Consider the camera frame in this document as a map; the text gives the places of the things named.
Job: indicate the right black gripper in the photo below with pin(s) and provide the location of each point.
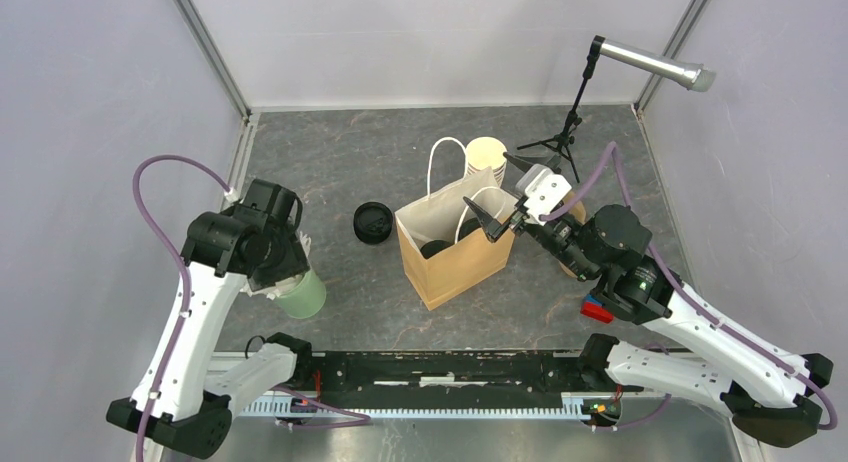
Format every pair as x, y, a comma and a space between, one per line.
493, 227

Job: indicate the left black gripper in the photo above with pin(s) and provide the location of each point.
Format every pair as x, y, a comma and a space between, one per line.
295, 260

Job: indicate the black coffee lid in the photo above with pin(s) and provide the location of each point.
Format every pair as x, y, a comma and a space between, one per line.
434, 247
468, 227

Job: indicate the brown paper bag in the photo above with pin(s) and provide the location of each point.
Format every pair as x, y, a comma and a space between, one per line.
438, 215

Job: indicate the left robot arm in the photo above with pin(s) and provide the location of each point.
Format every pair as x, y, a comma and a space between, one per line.
252, 244

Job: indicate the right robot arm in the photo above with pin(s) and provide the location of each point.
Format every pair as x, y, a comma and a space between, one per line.
774, 396

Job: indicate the white wrapped straws bundle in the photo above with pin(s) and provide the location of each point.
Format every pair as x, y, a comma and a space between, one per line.
285, 286

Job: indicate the green cup holder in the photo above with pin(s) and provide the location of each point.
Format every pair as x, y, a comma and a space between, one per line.
306, 300

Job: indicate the stack of white paper cups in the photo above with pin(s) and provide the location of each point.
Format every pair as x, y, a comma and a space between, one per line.
486, 153

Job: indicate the brown pulp cup carrier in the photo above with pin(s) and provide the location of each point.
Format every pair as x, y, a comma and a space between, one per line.
579, 212

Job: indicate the black tripod stand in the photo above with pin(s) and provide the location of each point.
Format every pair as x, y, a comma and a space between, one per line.
561, 142

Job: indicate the stack of black lids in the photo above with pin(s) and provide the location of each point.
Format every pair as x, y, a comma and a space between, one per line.
373, 223

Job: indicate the red and blue block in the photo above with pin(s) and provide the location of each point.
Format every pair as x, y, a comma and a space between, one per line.
595, 310

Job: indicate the silver cylindrical lamp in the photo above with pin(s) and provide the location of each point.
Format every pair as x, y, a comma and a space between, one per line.
693, 77

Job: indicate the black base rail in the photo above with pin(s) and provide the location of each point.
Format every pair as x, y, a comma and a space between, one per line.
485, 379

